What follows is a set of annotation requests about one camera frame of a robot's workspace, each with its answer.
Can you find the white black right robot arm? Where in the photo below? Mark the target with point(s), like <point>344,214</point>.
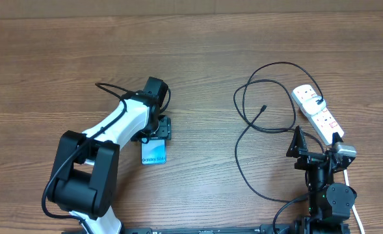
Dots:
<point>329,202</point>

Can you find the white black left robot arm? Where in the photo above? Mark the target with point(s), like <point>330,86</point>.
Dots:
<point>83,179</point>

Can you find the white charger plug adapter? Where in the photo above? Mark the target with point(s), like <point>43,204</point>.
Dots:
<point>313,106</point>

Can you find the Samsung Galaxy smartphone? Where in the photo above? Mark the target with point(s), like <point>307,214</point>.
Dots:
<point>154,152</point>

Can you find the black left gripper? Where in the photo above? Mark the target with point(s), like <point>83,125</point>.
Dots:
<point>162,131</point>

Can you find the white power strip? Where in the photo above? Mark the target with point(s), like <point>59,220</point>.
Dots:
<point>323,122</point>

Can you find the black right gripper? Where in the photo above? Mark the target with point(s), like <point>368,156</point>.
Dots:
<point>296,149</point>

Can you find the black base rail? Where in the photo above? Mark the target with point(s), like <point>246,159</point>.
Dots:
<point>262,229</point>

